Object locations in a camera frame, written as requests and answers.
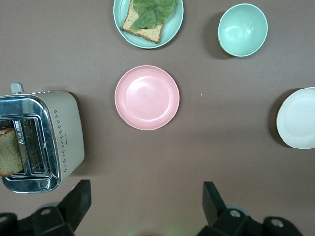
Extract green lettuce leaf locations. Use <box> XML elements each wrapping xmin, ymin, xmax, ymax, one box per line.
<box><xmin>130</xmin><ymin>0</ymin><xmax>177</xmax><ymax>32</ymax></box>

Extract pink plate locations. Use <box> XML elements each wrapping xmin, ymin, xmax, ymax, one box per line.
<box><xmin>114</xmin><ymin>65</ymin><xmax>180</xmax><ymax>131</ymax></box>

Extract brown bread slice with lettuce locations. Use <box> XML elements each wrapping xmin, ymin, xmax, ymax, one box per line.
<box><xmin>120</xmin><ymin>0</ymin><xmax>165</xmax><ymax>45</ymax></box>

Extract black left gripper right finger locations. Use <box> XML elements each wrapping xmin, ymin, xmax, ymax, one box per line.
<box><xmin>196</xmin><ymin>181</ymin><xmax>265</xmax><ymax>236</ymax></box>

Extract beige plate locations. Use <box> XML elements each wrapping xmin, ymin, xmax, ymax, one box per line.
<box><xmin>276</xmin><ymin>86</ymin><xmax>315</xmax><ymax>150</ymax></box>

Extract beige and chrome toaster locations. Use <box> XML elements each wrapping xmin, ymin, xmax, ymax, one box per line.
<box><xmin>0</xmin><ymin>82</ymin><xmax>86</xmax><ymax>194</ymax></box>

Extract light green plate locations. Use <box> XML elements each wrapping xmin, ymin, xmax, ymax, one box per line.
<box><xmin>113</xmin><ymin>0</ymin><xmax>184</xmax><ymax>49</ymax></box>

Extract brown toast slice in toaster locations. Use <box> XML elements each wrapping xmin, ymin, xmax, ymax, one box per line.
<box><xmin>0</xmin><ymin>127</ymin><xmax>25</xmax><ymax>177</ymax></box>

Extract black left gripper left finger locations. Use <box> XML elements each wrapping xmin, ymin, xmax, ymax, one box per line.
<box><xmin>33</xmin><ymin>179</ymin><xmax>92</xmax><ymax>236</ymax></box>

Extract light green bowl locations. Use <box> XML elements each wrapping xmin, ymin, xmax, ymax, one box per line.
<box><xmin>217</xmin><ymin>3</ymin><xmax>268</xmax><ymax>57</ymax></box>

